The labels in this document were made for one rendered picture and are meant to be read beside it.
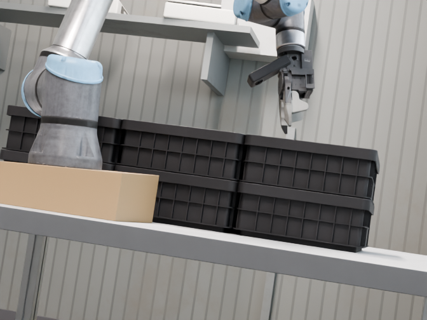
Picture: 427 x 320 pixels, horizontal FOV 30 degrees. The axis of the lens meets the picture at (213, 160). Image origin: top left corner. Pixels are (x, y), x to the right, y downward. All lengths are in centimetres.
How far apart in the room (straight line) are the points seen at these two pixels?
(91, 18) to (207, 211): 51
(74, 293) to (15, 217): 281
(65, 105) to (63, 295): 270
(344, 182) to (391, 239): 217
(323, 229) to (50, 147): 62
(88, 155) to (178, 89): 252
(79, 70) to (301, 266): 62
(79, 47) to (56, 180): 37
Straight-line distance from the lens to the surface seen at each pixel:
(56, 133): 162
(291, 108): 195
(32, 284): 305
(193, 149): 185
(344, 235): 178
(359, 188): 178
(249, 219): 181
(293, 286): 397
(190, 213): 184
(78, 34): 180
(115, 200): 151
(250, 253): 132
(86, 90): 163
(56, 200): 155
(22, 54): 445
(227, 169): 182
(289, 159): 180
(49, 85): 165
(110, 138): 191
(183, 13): 366
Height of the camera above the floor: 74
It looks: 4 degrees up
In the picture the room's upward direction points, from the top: 8 degrees clockwise
